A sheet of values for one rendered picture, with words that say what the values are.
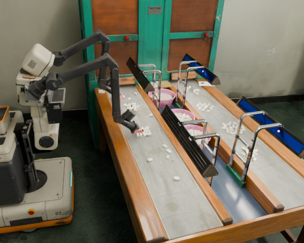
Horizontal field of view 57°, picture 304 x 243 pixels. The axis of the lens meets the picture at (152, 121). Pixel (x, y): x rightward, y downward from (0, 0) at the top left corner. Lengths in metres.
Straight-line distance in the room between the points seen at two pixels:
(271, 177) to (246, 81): 2.58
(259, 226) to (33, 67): 1.63
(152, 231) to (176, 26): 2.02
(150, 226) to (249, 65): 3.21
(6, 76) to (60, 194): 1.86
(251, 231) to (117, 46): 1.94
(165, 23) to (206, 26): 0.45
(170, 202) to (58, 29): 2.49
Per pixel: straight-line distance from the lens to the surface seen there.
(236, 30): 4.01
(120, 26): 2.75
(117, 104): 1.95
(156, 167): 1.86
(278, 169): 2.06
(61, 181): 2.51
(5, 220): 2.46
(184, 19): 2.93
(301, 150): 1.68
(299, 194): 1.94
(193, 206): 1.65
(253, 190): 1.88
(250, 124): 2.44
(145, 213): 1.55
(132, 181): 1.72
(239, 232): 1.67
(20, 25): 3.57
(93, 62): 1.78
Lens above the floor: 1.93
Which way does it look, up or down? 31 degrees down
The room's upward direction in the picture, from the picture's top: 3 degrees clockwise
